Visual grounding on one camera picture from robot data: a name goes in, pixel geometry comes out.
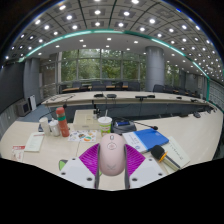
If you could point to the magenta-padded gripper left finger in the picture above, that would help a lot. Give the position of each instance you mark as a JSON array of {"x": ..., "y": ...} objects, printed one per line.
[{"x": 80, "y": 170}]

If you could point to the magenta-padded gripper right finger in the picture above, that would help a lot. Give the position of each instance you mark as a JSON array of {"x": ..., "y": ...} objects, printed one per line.
[{"x": 145, "y": 170}]

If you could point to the pink computer mouse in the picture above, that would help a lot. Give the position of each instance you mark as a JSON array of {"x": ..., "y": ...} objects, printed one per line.
[{"x": 112, "y": 155}]

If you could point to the blue and white book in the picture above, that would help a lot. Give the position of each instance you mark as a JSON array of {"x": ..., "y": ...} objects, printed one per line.
[{"x": 148, "y": 137}]

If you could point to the colourful sticker sheet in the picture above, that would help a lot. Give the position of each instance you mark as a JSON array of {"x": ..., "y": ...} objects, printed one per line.
[{"x": 81, "y": 136}]

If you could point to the pale green booklet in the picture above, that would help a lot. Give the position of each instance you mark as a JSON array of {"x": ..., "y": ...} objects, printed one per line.
[{"x": 178, "y": 150}]

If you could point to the black gooseneck microphone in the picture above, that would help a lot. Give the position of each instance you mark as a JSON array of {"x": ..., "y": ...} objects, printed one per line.
[{"x": 154, "y": 127}]

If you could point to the black conference desk unit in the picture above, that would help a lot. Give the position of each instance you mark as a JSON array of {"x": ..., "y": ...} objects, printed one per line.
[{"x": 124, "y": 127}]

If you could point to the white lidded jar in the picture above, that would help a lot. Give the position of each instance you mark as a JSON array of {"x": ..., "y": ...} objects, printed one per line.
[{"x": 54, "y": 128}]

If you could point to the red bottle with green band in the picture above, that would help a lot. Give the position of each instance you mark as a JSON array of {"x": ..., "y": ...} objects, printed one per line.
[{"x": 63, "y": 123}]

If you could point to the beige cardboard box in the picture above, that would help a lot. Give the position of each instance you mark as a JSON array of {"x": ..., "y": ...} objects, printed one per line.
[{"x": 85, "y": 120}]

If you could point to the green-printed cup with straw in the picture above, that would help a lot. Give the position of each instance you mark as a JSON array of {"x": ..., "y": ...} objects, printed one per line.
[{"x": 105, "y": 126}]

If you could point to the white paper cup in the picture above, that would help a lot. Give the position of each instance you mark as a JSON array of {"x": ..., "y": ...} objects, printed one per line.
[{"x": 44, "y": 126}]

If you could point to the red and white leaflet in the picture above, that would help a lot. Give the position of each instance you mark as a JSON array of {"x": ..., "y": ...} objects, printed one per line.
[{"x": 18, "y": 152}]

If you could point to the long curved conference desk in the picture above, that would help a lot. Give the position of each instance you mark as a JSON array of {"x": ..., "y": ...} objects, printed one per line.
[{"x": 133, "y": 103}]

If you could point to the dark office chairs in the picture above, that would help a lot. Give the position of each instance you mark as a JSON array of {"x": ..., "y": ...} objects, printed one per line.
[{"x": 158, "y": 88}]

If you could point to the grey boxy floor unit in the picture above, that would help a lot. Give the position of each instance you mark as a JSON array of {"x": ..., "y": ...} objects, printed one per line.
[{"x": 22, "y": 108}]

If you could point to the ceiling lights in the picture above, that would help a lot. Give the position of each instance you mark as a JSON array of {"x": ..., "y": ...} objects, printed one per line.
[{"x": 97, "y": 12}]

